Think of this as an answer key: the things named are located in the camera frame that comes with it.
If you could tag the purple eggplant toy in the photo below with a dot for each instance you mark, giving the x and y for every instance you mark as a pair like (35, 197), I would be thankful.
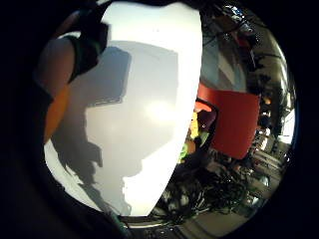
(207, 119)

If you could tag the green toy vegetable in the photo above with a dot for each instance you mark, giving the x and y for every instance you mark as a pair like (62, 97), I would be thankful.
(183, 152)

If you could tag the orange toy fruit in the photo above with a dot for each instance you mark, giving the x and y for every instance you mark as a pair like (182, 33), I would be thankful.
(202, 106)

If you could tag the red storage bin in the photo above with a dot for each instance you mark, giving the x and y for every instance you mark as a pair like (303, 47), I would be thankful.
(236, 122)

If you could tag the yellow toy fruit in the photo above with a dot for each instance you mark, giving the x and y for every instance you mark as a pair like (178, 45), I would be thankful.
(194, 127)

